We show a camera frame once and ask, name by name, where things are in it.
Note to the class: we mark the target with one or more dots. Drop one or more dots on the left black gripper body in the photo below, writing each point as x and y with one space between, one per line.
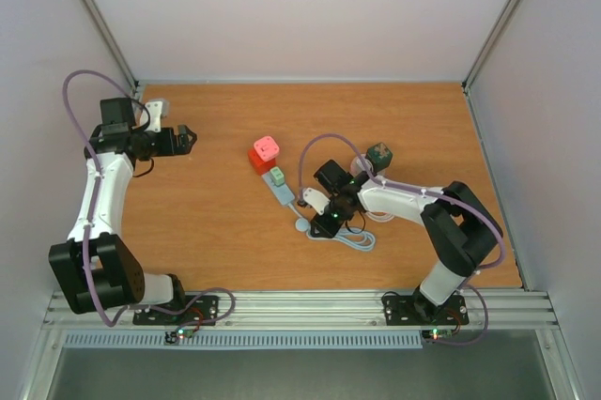
165 148

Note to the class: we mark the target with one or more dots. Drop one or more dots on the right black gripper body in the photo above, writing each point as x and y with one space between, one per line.
338 223

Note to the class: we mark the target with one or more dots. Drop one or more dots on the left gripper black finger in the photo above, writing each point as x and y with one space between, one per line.
186 144
185 134

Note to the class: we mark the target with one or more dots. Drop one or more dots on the light blue power strip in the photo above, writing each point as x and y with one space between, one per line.
283 193

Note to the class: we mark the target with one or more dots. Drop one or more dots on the green small plug charger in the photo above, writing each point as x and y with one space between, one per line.
277 176

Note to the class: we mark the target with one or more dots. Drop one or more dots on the red cube plug adapter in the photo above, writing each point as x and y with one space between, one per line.
260 167

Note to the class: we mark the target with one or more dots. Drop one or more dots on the pink cube plug adapter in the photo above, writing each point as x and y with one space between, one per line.
266 148

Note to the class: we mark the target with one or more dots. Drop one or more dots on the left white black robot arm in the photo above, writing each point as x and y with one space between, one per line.
94 267

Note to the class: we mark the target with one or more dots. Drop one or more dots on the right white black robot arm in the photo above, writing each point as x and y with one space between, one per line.
461 230

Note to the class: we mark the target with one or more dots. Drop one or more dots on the dark green patterned cube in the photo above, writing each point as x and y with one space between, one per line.
380 156

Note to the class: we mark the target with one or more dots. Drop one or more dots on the right small circuit board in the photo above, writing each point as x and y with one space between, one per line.
438 334

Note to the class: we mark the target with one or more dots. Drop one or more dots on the small circuit board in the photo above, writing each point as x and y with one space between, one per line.
438 334
178 335

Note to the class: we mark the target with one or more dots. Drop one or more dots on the left small circuit board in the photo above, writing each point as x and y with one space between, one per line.
178 335

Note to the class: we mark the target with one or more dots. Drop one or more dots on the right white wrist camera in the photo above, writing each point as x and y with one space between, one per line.
315 199

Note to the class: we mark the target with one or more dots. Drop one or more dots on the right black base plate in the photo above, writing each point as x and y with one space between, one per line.
399 311

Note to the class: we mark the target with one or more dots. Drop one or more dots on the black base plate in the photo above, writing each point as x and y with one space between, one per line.
399 311
207 307

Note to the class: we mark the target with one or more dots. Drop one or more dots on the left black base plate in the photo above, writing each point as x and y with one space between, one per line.
207 307

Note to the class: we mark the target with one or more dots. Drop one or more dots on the aluminium front rail frame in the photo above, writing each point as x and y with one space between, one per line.
345 310

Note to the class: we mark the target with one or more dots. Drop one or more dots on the blue slotted cable duct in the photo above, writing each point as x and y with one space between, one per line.
245 340

